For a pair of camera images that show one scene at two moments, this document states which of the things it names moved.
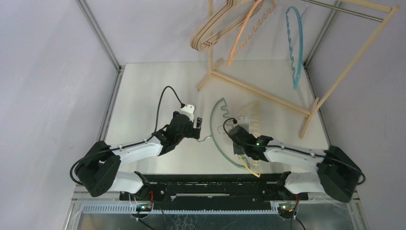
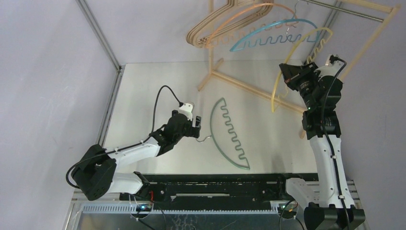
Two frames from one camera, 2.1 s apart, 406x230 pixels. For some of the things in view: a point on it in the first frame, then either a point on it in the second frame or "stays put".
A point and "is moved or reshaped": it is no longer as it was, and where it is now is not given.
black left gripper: x=193 y=132 stays put
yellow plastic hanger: x=253 y=112 to x=309 y=59
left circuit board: x=143 y=207 stays put
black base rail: x=213 y=191 stays put
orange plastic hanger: x=256 y=4 is moved or reshaped
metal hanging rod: x=344 y=9 stays put
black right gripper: x=237 y=139 to x=296 y=78
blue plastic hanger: x=296 y=83 to x=289 y=30
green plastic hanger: x=222 y=141 stays put
